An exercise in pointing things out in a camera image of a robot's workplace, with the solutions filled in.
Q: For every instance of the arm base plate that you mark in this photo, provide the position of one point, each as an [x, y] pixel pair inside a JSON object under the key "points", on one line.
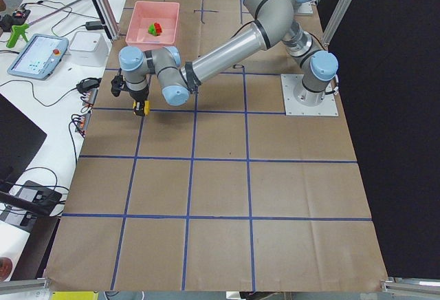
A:
{"points": [[298, 101]]}

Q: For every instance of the red toy block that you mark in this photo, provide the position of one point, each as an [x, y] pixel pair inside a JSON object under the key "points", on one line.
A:
{"points": [[157, 28]]}

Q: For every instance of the yellow toy block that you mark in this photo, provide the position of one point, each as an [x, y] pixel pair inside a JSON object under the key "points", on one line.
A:
{"points": [[146, 107]]}

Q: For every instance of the green plastic clamp tool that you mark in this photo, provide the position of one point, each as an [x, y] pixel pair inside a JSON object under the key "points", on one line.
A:
{"points": [[17, 31]]}

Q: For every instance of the teach pendant tablet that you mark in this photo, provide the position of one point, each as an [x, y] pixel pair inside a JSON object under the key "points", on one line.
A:
{"points": [[39, 57]]}

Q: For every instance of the green toy block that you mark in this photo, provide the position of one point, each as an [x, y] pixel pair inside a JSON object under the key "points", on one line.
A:
{"points": [[151, 30]]}

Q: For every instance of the pink plastic box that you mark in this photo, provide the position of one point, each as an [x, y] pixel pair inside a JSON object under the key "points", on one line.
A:
{"points": [[146, 13]]}

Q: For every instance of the white box device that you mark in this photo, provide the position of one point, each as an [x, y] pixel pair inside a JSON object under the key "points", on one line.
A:
{"points": [[88, 49]]}

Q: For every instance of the aluminium frame post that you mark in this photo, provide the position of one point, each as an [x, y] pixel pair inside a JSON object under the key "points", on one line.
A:
{"points": [[107, 19]]}

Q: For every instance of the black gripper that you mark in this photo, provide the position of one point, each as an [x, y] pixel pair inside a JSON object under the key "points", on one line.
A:
{"points": [[137, 95]]}

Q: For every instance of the black monitor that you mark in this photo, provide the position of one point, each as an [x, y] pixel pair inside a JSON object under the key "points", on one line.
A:
{"points": [[21, 139]]}

